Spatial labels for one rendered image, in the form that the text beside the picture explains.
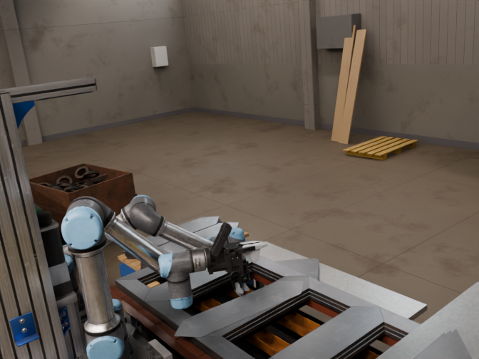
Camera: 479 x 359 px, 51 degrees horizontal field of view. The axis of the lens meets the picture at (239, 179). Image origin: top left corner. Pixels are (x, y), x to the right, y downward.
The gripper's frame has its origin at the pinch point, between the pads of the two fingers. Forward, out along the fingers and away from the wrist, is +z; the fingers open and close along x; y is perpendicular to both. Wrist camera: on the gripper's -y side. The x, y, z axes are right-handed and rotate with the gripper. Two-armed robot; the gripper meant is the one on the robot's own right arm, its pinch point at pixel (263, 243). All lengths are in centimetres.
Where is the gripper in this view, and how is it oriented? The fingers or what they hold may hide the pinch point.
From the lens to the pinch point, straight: 171.8
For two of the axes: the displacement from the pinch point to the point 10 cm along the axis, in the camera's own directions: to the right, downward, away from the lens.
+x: 1.9, 1.4, -9.7
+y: 1.1, 9.8, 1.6
